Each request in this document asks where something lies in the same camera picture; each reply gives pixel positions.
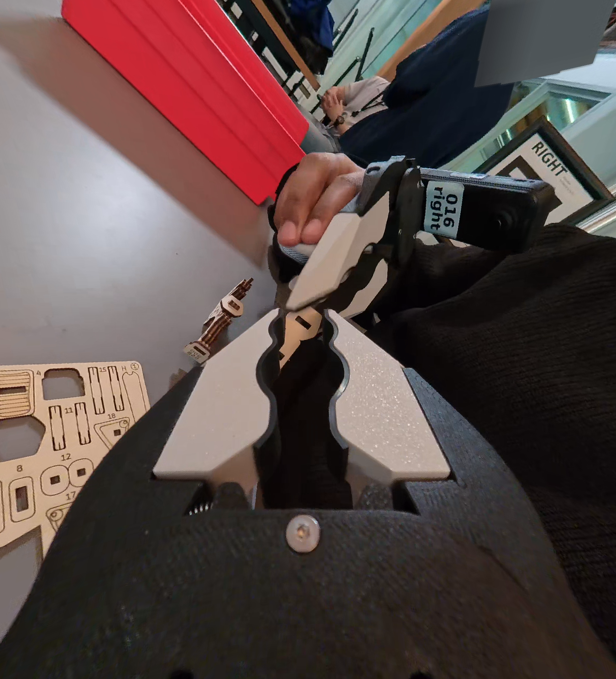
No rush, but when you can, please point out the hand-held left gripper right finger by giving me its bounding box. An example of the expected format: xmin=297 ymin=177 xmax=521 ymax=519
xmin=321 ymin=309 xmax=451 ymax=490

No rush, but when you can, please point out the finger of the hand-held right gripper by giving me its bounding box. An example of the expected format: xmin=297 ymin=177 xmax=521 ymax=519
xmin=286 ymin=191 xmax=395 ymax=313
xmin=328 ymin=245 xmax=393 ymax=320

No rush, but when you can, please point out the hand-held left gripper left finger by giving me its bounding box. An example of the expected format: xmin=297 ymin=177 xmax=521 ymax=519
xmin=153 ymin=309 xmax=287 ymax=497

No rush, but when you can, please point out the wooden model part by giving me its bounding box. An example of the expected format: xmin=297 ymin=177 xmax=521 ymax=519
xmin=279 ymin=308 xmax=323 ymax=368

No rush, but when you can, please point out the wooden puzzle sheet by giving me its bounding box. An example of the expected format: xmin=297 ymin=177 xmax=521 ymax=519
xmin=0 ymin=361 xmax=152 ymax=569

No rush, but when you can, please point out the grey desk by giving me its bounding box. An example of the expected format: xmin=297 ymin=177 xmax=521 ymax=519
xmin=0 ymin=16 xmax=309 ymax=679

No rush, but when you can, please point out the person's right hand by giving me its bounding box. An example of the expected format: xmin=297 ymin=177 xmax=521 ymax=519
xmin=275 ymin=153 xmax=368 ymax=247

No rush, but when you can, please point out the framed sign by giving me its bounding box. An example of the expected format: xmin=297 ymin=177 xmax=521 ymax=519
xmin=472 ymin=116 xmax=615 ymax=226

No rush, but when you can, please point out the small wooden model assembly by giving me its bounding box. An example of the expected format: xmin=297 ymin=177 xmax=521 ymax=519
xmin=183 ymin=277 xmax=255 ymax=367

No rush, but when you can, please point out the red box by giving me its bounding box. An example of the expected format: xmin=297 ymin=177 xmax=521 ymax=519
xmin=61 ymin=0 xmax=310 ymax=206

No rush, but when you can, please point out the blue jacket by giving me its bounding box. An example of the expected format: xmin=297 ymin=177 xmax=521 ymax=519
xmin=291 ymin=0 xmax=336 ymax=73

